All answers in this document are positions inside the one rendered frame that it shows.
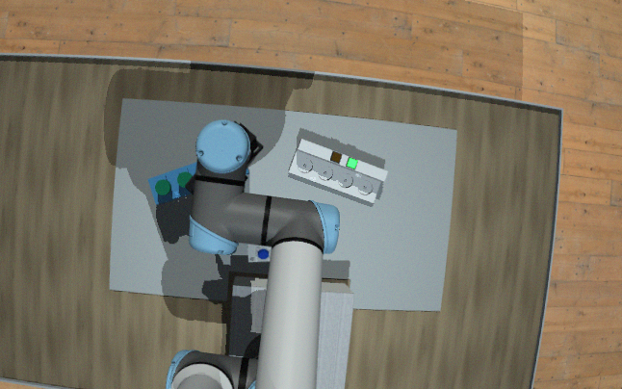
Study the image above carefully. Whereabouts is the green round cap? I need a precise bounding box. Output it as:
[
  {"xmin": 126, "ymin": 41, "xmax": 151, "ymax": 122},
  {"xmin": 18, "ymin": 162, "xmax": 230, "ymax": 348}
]
[
  {"xmin": 155, "ymin": 179, "xmax": 171, "ymax": 195},
  {"xmin": 177, "ymin": 171, "xmax": 193, "ymax": 188}
]

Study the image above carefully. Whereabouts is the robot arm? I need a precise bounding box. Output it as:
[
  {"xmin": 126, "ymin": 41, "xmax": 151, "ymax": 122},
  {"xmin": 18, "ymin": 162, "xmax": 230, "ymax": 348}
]
[{"xmin": 166, "ymin": 119, "xmax": 340, "ymax": 389}]

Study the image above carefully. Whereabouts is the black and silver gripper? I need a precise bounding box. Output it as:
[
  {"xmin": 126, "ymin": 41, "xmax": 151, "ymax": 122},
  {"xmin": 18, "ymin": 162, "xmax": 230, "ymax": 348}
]
[{"xmin": 239, "ymin": 123, "xmax": 263, "ymax": 168}]

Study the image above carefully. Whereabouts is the blue four-tube rack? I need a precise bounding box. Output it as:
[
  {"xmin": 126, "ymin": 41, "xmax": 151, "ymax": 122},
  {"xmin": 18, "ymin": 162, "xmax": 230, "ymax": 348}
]
[{"xmin": 147, "ymin": 162, "xmax": 197, "ymax": 205}]

